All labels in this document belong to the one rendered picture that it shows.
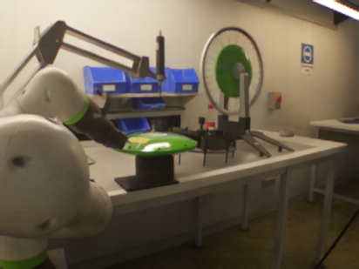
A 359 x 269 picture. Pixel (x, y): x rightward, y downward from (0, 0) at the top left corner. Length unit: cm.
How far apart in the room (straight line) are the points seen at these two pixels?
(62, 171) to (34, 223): 5
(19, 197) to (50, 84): 45
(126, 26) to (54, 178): 182
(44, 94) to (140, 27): 146
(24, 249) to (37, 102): 33
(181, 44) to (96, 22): 65
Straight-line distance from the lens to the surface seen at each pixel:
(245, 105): 168
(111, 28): 199
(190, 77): 211
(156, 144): 97
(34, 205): 27
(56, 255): 91
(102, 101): 83
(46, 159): 26
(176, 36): 221
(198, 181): 115
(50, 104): 70
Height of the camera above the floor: 126
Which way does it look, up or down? 9 degrees down
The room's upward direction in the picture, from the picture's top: straight up
